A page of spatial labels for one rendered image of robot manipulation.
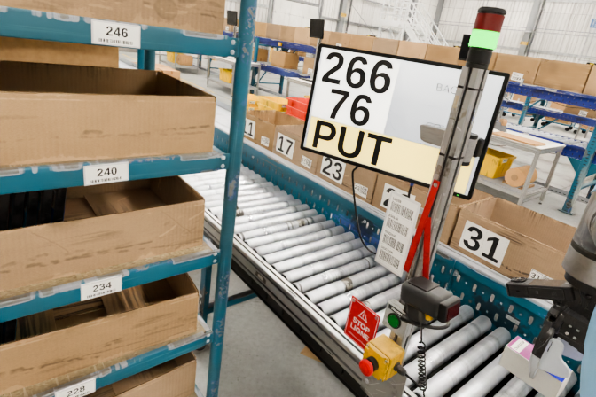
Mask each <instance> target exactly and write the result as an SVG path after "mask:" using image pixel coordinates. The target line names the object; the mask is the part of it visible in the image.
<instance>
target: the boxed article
mask: <svg viewBox="0 0 596 397"><path fill-rule="evenodd" d="M533 347H534V346H533V345H531V344H530V343H529V342H528V341H526V340H524V339H522V338H521V337H519V336H517V337H516V338H515V339H513V340H512V341H511V342H510V343H508V344H507V345H506V347H505V349H504V352H503V354H502V356H501V358H500V361H499V363H498V364H499V365H501V366H502V367H504V368H505V369H506V370H508V371H510V372H511V373H513V374H514V375H515V376H516V377H518V378H519V379H521V380H522V381H523V382H525V383H526V384H528V385H530V386H531V387H532V388H534V389H535V390H537V391H538V392H540V393H541V394H543V395H544V396H545V397H558V396H559V395H560V393H561V392H562V390H563V389H564V388H565V386H566V384H567V382H568V380H569V377H570V375H571V373H572V371H573V370H572V369H570V375H569V377H568V378H560V377H558V376H555V375H554V374H551V373H549V372H546V371H544V370H540V369H538V370H537V373H536V375H535V376H534V378H533V379H532V378H530V377H529V367H528V365H529V358H530V356H531V352H532V350H533Z"/></svg>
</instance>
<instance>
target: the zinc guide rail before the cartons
mask: <svg viewBox="0 0 596 397"><path fill-rule="evenodd" d="M215 127H216V128H218V129H220V130H222V131H223V132H224V133H226V134H228V135H229V131H230V130H229V129H227V128H225V127H223V126H221V125H219V124H218V123H216V122H215ZM243 143H244V144H247V145H249V146H250V147H252V148H254V149H256V150H257V151H259V152H261V153H263V154H265V155H267V156H268V157H270V158H272V159H274V160H276V161H277V162H279V163H281V164H283V165H285V166H286V167H289V168H291V169H293V170H294V171H295V172H297V173H299V174H301V175H303V176H305V177H307V178H309V179H310V180H311V181H313V182H315V183H318V184H320V185H321V186H323V187H325V188H327V189H328V190H329V191H332V192H334V193H336V194H338V195H339V196H341V197H343V198H345V199H346V200H348V201H350V202H352V203H354V199H353V195H351V194H349V193H347V192H346V191H344V190H342V189H340V188H338V187H336V186H334V185H332V184H330V183H329V182H327V181H325V180H323V179H321V178H319V177H317V176H316V175H313V174H312V173H310V172H308V171H306V170H304V169H303V168H301V167H298V166H296V165H295V164H293V163H291V162H289V161H288V160H285V159H283V158H281V157H279V156H278V155H276V154H275V153H273V152H270V151H268V150H266V149H264V148H262V147H261V146H260V145H258V144H255V143H253V142H251V141H249V140H247V139H246V138H245V137H244V142H243ZM356 205H357V206H360V207H362V208H363V209H364V210H366V211H368V212H370V213H372V214H374V215H376V216H378V217H380V218H381V219H382V220H384V219H385V215H386V213H385V212H383V211H381V210H380V209H378V208H376V207H374V206H372V205H370V204H368V203H366V202H364V201H363V200H361V199H359V198H357V197H356ZM437 250H439V251H441V252H443V253H445V254H447V255H449V256H450V257H452V258H453V259H455V260H457V261H460V262H461V263H463V264H465V265H467V266H468V267H469V268H471V269H474V270H476V271H478V272H479V273H481V274H483V275H485V276H486V277H488V278H490V279H492V280H494V281H496V282H497V283H499V284H502V285H503V286H504V287H506V283H507V282H509V281H510V280H511V279H510V278H508V277H506V276H503V275H501V274H499V273H498V272H497V271H495V270H493V269H490V268H488V267H486V266H485V265H483V264H481V263H480V262H478V261H475V260H473V259H471V258H470V257H468V256H466V255H464V254H463V253H460V252H458V251H457V250H455V249H453V248H451V247H449V246H447V245H445V244H444V243H442V242H440V241H439V244H438V247H437ZM526 299H528V300H531V301H532V302H534V303H536V304H538V305H539V306H540V307H543V308H545V309H547V310H548V311H549V309H550V308H551V306H552V305H553V302H552V301H551V300H542V299H532V298H526Z"/></svg>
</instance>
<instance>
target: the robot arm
mask: <svg viewBox="0 0 596 397"><path fill-rule="evenodd" d="M591 194H592V195H591V196H590V199H589V201H588V203H587V206H586V208H585V210H584V213H583V215H582V218H581V220H580V222H579V224H578V226H577V228H576V232H575V234H574V237H573V238H572V240H571V242H570V245H569V248H568V250H567V252H566V255H565V257H564V259H563V262H562V264H561V265H562V267H563V268H564V270H565V271H566V272H565V274H564V278H565V279H566V280H554V279H536V278H526V277H514V278H512V279H511V280H510V281H509V282H507V283H506V291H507V295H508V296H510V297H515V298H532V299H542V300H553V305H552V306H551V308H550V309H549V311H548V313H547V316H546V317H545V320H544V322H543V328H542V330H541V331H540V333H539V335H538V337H537V340H536V343H535V345H534V347H533V350H532V352H531V356H530V358H529V365H528V367H529V377H530V378H532V379H533V378H534V376H535V375H536V373H537V370H538V369H540V370H544V371H546V372H549V373H551V374H554V375H555V376H558V377H560V378H568V377H569V375H570V368H569V367H568V365H567V364H566V363H565V362H564V361H563V360H562V358H561V356H562V355H564V356H567V357H568V358H571V359H574V360H576V361H582V364H581V375H580V397H596V185H595V187H594V189H593V190H591Z"/></svg>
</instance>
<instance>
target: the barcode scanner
mask: <svg viewBox="0 0 596 397"><path fill-rule="evenodd" d="M400 298H401V300H402V301H403V302H405V303H406V304H407V314H404V315H401V316H400V320H401V321H403V322H406V323H409V324H411V325H414V326H416V327H422V324H423V323H424V324H427V323H429V322H430V321H431V320H433V318H435V319H437V320H438V321H439V322H440V323H447V322H449V321H450V320H451V319H452V318H454V317H456V316H457V315H458V314H459V307H460V298H459V297H457V296H454V295H453V294H452V293H451V292H449V291H447V290H445V289H444V288H442V287H440V285H439V284H437V283H435V282H433V281H431V280H429V279H426V278H425V277H423V276H416V277H413V278H411V279H409V280H406V281H404V282H403V283H402V286H401V293H400Z"/></svg>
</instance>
